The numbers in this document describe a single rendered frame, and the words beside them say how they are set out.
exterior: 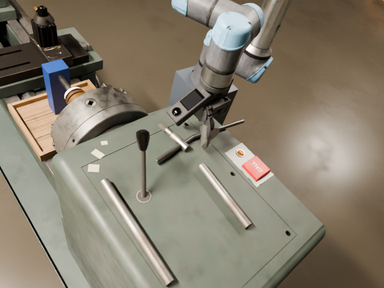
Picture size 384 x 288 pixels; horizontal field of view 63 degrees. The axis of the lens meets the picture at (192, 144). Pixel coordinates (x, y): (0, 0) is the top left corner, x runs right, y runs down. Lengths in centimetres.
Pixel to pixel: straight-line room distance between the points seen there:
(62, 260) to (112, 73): 193
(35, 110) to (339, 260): 213
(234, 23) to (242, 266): 52
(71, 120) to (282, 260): 69
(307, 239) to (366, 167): 242
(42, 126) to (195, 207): 82
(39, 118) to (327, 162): 236
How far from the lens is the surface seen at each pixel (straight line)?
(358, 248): 270
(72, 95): 118
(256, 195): 87
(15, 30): 195
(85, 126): 96
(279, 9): 112
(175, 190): 80
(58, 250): 150
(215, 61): 69
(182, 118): 75
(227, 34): 66
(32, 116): 145
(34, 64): 155
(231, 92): 136
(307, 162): 289
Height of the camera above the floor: 194
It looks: 49 degrees down
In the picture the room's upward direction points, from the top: 20 degrees clockwise
